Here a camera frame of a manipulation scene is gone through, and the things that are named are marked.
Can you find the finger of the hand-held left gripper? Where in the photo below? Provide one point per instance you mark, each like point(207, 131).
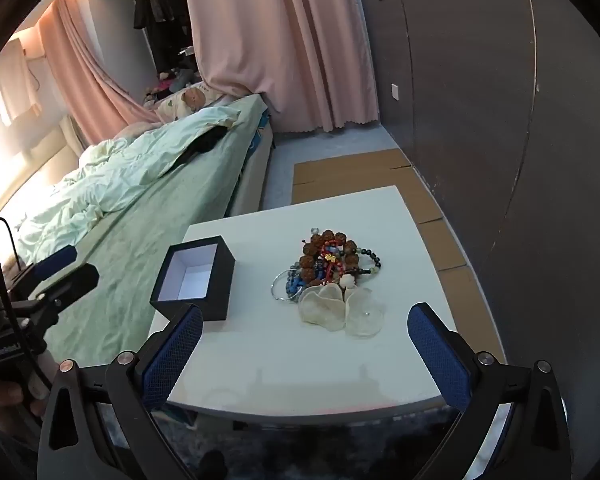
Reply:
point(55, 260)
point(67, 285)

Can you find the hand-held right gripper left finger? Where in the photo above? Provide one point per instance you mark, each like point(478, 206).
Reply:
point(176, 355)

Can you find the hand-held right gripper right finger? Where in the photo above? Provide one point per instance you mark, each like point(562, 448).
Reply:
point(440, 355)

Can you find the black jewelry box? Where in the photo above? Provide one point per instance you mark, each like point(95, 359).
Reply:
point(215, 290)

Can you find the white carved bead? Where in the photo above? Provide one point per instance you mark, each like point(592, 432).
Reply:
point(348, 280)

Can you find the person's left hand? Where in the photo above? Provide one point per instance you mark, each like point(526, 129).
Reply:
point(7, 397)

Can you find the green bed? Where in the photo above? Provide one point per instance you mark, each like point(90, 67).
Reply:
point(130, 250)

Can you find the pale green duvet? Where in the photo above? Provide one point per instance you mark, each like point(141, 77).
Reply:
point(130, 170)

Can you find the thin silver bangle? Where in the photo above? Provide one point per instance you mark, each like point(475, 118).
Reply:
point(272, 287)

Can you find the white organza flower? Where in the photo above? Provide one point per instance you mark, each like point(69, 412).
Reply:
point(325, 310)

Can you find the beige headboard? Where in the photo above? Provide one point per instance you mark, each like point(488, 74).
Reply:
point(72, 135)

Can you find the pale pink pillow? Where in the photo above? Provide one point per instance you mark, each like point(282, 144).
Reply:
point(135, 130)

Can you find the hanging white cloth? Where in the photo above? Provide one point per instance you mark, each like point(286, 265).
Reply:
point(15, 80)

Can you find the black garment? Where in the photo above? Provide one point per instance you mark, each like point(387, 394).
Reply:
point(205, 142)

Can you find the narrow pink curtain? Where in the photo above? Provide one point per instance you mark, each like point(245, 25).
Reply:
point(90, 70)

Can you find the flat cardboard sheets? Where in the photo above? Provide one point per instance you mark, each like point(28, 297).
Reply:
point(350, 172)

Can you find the cartoon print pillow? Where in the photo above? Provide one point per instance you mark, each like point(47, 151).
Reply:
point(190, 97)

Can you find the pile of plush toys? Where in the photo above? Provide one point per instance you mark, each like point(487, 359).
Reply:
point(172, 82)

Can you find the hanging dark clothes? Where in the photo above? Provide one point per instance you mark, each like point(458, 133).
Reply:
point(160, 15)

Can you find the wide pink curtain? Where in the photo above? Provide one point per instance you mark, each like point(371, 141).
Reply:
point(280, 35)

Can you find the white wall socket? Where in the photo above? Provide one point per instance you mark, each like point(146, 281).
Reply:
point(395, 91)

